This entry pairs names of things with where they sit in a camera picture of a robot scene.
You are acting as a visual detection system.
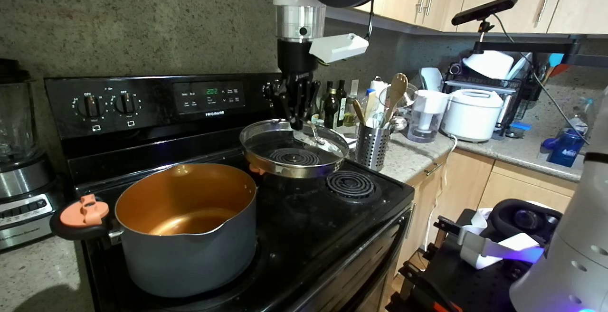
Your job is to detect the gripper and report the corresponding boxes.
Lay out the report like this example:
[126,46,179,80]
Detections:
[273,39,322,131]

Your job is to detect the glass pot lid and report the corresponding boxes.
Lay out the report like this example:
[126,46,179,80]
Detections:
[239,119,350,179]

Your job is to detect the grey pot with copper inside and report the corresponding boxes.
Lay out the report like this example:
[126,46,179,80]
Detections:
[49,162,258,299]

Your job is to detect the dark glass bottle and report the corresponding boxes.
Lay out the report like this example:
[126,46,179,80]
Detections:
[323,81,339,130]
[336,80,348,128]

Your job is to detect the oil bottle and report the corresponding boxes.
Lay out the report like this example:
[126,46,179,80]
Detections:
[344,80,360,128]

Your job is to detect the coil burner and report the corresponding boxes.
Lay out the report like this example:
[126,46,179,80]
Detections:
[325,170,377,202]
[267,148,322,167]

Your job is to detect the wooden spatula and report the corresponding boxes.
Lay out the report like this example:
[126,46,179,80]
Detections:
[351,98,367,127]

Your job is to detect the white bottle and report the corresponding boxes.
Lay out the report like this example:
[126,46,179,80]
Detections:
[369,76,389,113]

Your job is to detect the perforated steel utensil holder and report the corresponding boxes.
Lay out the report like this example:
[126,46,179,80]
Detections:
[355,123,391,172]

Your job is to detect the wooden spoon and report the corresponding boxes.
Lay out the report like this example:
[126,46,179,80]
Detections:
[381,73,409,127]

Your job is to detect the black electric stove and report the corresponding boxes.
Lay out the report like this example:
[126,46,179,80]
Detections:
[44,72,417,312]

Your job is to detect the water filter pitcher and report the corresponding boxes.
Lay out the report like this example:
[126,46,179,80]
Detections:
[407,89,450,143]

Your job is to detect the oven door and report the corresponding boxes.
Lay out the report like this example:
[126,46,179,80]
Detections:
[280,203,415,312]

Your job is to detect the white rice cooker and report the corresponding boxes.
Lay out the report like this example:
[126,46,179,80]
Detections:
[441,89,504,143]

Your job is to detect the wooden base cabinets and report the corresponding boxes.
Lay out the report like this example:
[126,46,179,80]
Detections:
[394,148,579,274]

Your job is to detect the white bowl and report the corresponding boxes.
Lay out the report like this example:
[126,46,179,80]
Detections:
[462,49,515,80]

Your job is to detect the black dish rack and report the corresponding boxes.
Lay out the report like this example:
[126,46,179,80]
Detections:
[444,51,547,138]

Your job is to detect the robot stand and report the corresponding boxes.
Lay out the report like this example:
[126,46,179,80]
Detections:
[386,208,540,312]

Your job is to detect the black headset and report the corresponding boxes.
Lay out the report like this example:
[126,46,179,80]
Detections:
[486,199,564,247]

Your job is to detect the blue bottle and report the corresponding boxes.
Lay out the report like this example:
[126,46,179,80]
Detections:
[542,129,587,168]

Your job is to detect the clear plastic bottle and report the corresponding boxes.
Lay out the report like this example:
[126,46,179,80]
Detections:
[567,97,595,135]

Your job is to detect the blender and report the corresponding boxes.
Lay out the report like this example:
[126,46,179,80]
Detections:
[0,58,61,252]

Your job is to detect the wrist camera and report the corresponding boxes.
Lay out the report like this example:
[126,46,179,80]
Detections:
[309,33,370,64]

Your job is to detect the white cable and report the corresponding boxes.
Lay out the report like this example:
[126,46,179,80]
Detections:
[424,133,458,252]

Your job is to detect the camera on mount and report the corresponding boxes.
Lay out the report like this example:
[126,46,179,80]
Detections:
[451,0,583,56]

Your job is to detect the black cable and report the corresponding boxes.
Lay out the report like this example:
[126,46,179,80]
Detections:
[493,14,591,145]

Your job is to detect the white headset strap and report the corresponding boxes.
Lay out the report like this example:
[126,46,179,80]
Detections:
[457,207,545,271]

